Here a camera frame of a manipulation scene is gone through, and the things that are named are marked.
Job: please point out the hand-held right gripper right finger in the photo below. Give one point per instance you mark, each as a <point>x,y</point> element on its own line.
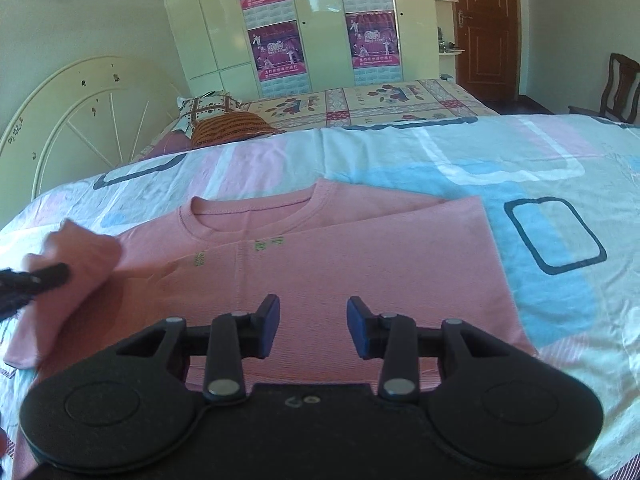
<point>357,327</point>

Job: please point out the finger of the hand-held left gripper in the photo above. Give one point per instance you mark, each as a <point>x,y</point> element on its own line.
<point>40,280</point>

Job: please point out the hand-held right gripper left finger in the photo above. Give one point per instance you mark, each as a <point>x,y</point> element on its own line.
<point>269,325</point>

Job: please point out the pink t-shirt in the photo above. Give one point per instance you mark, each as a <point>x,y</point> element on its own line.
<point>310,270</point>

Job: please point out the cream round headboard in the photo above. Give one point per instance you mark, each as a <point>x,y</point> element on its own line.
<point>70,110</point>

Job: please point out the orange striped cushion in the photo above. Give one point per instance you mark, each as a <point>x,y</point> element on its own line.
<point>230,127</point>

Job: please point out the pastel patterned bed sheet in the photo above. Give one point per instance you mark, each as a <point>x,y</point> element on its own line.
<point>500,160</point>

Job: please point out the floral patchwork bedspread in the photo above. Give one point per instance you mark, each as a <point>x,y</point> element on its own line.
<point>380,102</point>

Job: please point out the patterned pillow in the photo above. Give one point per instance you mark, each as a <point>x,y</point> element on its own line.
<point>202,107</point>

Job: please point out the small dark shelf ornament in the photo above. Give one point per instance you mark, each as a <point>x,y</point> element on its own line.
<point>444,40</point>

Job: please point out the purple striped cloth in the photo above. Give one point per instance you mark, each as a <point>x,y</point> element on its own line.
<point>622,470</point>

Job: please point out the cream wardrobe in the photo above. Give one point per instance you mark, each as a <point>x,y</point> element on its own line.
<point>320,25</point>

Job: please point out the brown wooden door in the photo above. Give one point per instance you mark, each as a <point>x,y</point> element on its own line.
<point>487,30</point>

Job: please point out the brown wooden chair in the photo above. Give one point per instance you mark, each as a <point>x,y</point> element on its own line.
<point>620,85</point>

